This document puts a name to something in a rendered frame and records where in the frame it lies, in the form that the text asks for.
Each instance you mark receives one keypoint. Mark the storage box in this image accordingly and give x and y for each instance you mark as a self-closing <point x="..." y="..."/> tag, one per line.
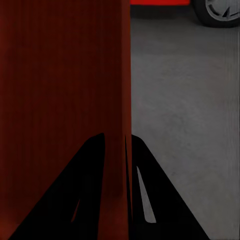
<point x="65" y="76"/>

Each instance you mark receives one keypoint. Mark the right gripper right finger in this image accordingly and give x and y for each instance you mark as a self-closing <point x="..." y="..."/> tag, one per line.
<point x="174" y="220"/>

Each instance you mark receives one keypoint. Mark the car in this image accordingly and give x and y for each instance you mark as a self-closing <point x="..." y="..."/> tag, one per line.
<point x="211" y="13"/>

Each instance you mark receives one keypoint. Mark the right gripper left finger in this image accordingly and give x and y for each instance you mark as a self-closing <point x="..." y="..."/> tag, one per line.
<point x="50" y="218"/>

